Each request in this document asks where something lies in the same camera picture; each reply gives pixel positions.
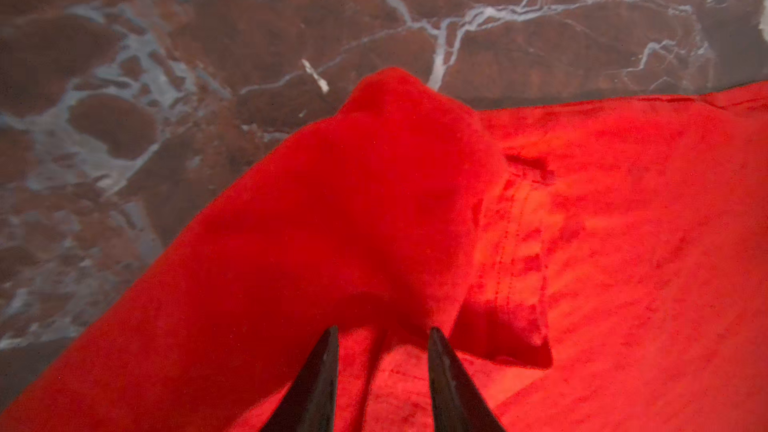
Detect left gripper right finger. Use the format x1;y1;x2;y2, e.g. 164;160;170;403
427;327;505;432

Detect red t shirt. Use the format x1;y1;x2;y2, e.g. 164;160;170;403
1;69;767;431

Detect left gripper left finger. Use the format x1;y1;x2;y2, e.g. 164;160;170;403
261;326;339;432

